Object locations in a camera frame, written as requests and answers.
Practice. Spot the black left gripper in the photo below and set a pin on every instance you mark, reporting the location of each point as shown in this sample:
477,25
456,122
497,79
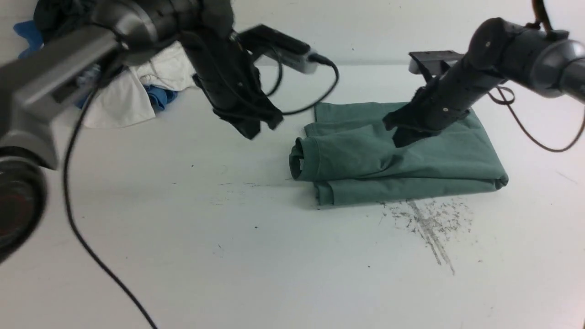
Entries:
227,75

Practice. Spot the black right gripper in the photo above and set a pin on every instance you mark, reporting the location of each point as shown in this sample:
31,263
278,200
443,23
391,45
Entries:
429,113

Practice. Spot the green long-sleeve top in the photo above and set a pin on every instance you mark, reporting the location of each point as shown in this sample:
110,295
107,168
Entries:
351,158

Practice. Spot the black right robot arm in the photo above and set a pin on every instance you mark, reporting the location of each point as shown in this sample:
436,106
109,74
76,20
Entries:
547,63

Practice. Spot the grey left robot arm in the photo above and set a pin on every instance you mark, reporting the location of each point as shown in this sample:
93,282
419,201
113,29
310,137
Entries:
37,89

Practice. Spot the black crumpled garment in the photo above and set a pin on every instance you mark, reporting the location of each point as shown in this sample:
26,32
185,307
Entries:
56,18

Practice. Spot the blue crumpled garment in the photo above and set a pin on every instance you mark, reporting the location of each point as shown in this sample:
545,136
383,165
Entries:
159,97

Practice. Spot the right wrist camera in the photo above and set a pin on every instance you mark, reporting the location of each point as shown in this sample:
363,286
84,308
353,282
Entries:
432,63

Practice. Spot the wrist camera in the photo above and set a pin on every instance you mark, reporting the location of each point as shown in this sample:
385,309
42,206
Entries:
262,40
432,63

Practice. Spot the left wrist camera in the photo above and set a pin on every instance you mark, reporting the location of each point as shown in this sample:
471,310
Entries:
262,40

